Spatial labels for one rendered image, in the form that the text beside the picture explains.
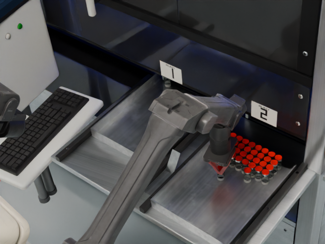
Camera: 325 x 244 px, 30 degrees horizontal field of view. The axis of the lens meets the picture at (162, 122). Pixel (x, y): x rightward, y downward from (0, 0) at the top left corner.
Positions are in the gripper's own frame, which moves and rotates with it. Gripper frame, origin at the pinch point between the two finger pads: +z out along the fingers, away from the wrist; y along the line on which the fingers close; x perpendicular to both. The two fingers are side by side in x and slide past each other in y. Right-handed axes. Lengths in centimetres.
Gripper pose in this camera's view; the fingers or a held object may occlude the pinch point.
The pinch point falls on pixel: (221, 169)
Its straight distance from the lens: 174.5
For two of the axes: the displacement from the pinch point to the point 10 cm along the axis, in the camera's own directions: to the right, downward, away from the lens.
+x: -9.0, -2.4, 3.6
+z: 0.9, 7.1, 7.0
